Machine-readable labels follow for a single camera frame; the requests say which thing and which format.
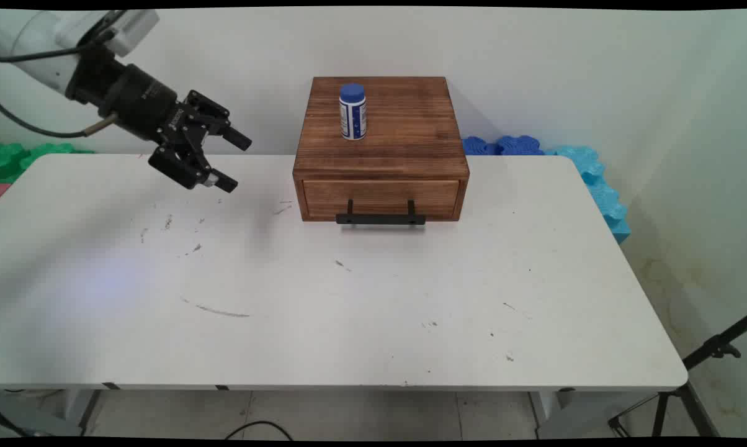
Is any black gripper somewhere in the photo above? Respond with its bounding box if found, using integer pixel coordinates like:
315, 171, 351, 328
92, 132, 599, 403
65, 48, 253, 194

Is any wooden drawer with black handle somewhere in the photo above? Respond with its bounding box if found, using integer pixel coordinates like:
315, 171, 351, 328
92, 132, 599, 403
302, 179, 462, 226

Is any white bottle with blue cap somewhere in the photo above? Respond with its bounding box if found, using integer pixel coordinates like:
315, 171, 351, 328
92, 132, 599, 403
339, 83, 368, 142

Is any green foam mat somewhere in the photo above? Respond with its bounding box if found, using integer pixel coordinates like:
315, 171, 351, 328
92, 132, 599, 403
0, 142, 96, 184

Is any brown wooden drawer cabinet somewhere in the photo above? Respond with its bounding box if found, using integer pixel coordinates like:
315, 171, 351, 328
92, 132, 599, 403
292, 76, 471, 223

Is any grey table leg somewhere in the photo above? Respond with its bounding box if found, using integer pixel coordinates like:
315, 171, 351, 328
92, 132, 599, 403
63, 389, 102, 436
527, 391, 563, 430

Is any dark blue foam mat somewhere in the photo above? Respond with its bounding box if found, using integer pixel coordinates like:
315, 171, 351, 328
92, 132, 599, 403
462, 135, 545, 156

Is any light blue foam mat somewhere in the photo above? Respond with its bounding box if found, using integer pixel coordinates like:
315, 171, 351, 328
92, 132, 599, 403
543, 145, 632, 245

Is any black tripod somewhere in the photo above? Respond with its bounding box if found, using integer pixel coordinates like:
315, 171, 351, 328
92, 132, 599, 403
608, 313, 747, 438

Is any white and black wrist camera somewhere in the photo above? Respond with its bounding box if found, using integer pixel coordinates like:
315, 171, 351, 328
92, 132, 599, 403
101, 10, 161, 58

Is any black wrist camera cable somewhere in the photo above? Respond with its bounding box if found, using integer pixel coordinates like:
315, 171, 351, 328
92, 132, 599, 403
0, 10, 128, 63

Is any black floor cable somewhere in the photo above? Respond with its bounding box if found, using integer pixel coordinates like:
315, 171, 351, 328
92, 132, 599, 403
225, 420, 295, 441

